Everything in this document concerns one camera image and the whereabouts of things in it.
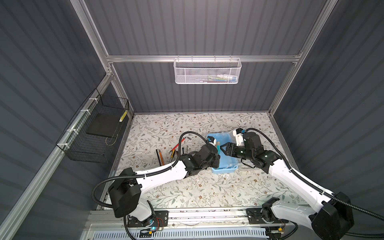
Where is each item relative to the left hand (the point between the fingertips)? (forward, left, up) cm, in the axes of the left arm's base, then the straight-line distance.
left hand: (220, 157), depth 78 cm
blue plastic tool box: (0, -5, -8) cm, 9 cm away
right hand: (+4, -3, +2) cm, 5 cm away
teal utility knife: (+3, +1, +4) cm, 6 cm away
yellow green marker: (+22, +52, +11) cm, 57 cm away
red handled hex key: (-2, +21, +17) cm, 27 cm away
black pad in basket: (+15, +59, +13) cm, 62 cm away
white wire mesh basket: (+66, 0, +12) cm, 67 cm away
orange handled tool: (+10, +34, -16) cm, 39 cm away
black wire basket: (+9, +65, +12) cm, 66 cm away
